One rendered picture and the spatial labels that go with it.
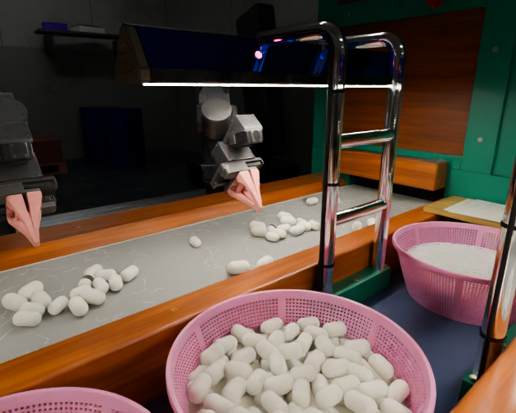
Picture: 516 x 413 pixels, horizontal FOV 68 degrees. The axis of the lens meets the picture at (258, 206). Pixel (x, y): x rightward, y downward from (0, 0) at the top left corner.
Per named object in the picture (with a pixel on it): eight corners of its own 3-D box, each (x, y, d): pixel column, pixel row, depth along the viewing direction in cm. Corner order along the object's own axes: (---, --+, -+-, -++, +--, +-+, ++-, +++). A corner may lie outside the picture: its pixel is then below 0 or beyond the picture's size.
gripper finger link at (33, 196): (55, 229, 57) (38, 180, 60) (-3, 240, 52) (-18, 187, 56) (53, 251, 61) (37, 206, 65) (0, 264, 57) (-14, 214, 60)
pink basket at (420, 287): (405, 333, 59) (413, 276, 56) (377, 260, 84) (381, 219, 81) (596, 347, 55) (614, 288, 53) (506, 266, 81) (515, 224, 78)
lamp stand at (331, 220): (245, 281, 74) (242, 31, 61) (314, 254, 87) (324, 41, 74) (320, 325, 60) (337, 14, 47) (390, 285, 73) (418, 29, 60)
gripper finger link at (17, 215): (72, 224, 58) (54, 178, 62) (18, 236, 54) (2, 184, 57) (69, 247, 63) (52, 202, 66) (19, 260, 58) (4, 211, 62)
